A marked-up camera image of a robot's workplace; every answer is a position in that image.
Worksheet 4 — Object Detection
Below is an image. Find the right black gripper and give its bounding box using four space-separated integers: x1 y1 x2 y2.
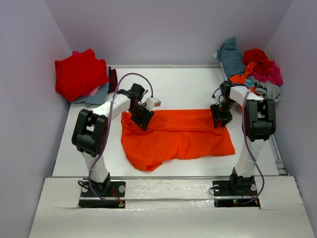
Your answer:
211 99 236 128

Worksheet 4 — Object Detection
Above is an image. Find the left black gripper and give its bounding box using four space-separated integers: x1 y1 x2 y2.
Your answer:
128 104 155 131

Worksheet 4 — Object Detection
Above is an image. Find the orange t-shirt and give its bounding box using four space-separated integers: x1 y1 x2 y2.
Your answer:
229 61 257 84
121 109 235 172

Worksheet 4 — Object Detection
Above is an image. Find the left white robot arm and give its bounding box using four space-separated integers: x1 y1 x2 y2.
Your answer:
71 83 160 196

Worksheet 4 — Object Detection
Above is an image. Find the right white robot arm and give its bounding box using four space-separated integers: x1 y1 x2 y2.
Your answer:
210 80 276 197

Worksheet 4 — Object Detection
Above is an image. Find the folded maroon t-shirt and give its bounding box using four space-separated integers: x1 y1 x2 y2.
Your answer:
108 66 118 93

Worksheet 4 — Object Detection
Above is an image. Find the folded light blue t-shirt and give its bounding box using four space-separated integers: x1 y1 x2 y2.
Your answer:
72 83 109 108

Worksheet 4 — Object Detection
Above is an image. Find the folded pink t-shirt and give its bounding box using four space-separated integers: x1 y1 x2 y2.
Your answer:
89 86 100 96

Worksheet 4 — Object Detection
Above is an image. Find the teal blue crumpled t-shirt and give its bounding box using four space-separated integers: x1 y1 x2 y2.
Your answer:
217 37 245 77

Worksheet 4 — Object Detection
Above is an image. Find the grey crumpled t-shirt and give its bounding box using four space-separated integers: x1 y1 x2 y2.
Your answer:
247 76 281 102

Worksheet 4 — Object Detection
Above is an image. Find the red crumpled t-shirt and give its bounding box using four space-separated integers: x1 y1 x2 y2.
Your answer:
242 49 272 74

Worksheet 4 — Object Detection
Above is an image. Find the folded red t-shirt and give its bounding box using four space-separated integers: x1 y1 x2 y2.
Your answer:
54 49 109 102

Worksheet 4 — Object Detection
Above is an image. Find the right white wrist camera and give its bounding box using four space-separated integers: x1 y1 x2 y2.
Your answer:
211 89 223 105

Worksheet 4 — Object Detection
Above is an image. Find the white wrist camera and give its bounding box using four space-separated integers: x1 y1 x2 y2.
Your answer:
211 89 223 105
145 97 161 111

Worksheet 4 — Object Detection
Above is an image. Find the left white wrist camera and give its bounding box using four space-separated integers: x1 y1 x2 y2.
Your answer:
145 97 161 111

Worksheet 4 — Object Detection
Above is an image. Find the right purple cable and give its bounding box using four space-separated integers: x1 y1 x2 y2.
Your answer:
211 86 264 206

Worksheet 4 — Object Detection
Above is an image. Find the purple cable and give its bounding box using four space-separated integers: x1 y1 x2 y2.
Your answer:
211 86 264 206
88 72 154 207

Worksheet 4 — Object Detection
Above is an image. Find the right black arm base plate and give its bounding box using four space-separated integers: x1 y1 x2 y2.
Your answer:
209 180 261 208

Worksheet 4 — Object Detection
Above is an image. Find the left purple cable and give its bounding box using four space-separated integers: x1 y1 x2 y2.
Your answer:
88 72 154 207

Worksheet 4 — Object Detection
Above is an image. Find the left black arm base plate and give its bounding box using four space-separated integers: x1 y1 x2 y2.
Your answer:
77 179 126 209

